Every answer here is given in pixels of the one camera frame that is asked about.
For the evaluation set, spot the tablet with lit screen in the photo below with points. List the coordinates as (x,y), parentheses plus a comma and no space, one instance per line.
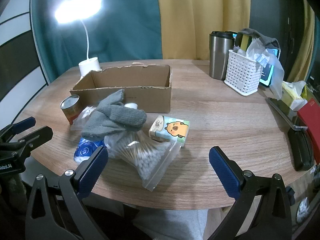
(266,76)

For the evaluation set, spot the grey knit glove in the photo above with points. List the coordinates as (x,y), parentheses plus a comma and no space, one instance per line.
(117,120)

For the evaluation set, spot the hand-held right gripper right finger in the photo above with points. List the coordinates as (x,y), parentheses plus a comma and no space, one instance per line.
(225,172)

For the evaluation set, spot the white plastic basket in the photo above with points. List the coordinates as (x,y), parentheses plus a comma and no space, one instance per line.
(241,75)

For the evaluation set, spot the steel tumbler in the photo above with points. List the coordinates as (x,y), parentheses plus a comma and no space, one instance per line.
(218,60)

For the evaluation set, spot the blue white soft packet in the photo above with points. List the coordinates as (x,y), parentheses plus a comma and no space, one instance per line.
(85,151)

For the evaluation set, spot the yellow curtain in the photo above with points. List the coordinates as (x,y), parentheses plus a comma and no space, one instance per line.
(200,17)
(306,42)

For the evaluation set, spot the black flat tray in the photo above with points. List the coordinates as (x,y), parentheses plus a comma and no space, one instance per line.
(280,110)

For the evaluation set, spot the yellow sponge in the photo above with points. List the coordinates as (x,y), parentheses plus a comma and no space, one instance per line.
(244,42)

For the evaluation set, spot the cartoon print tissue pack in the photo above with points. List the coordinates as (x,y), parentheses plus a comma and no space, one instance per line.
(170,130)

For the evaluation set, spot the teal curtain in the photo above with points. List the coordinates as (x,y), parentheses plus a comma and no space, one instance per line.
(125,30)

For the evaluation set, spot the black case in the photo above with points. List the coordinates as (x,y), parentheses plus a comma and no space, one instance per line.
(300,150)

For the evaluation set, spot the person's grey pants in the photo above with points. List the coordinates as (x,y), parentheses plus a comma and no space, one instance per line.
(170,225)

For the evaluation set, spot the white desk lamp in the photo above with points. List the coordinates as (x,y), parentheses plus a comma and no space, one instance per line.
(90,66)

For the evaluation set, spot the small white cap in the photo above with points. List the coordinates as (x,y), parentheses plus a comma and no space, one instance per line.
(131,105)

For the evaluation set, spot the cardboard box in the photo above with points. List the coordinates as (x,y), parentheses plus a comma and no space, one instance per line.
(155,100)

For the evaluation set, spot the red notebook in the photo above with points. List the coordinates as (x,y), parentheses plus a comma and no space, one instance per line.
(310,120)

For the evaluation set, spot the cotton swabs zip bag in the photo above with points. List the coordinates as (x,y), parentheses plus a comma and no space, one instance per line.
(147,157)

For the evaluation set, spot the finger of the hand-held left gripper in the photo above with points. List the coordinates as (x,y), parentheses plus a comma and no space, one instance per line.
(23,124)
(37,135)

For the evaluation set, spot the grey cloth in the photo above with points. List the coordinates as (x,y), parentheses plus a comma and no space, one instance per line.
(267,41)

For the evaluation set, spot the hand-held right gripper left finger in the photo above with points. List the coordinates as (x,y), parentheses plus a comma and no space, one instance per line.
(92,167)

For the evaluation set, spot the red tin can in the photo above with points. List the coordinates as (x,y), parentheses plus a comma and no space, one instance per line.
(71,110)

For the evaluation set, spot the crumpled clear plastic bag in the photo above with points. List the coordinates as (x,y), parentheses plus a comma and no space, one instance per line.
(255,47)

